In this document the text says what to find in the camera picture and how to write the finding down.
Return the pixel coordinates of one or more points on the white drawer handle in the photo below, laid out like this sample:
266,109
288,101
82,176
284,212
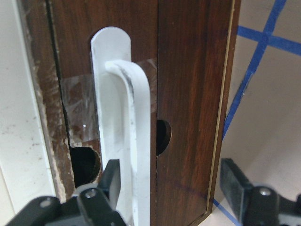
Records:
123,102

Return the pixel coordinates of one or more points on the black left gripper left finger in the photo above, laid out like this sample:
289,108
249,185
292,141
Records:
110,182

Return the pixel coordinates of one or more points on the white plastic cabinet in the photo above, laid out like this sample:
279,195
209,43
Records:
24,167

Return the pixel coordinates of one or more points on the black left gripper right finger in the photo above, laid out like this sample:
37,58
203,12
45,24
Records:
236,187

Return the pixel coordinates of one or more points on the dark wooden drawer box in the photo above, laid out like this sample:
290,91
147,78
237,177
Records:
185,48

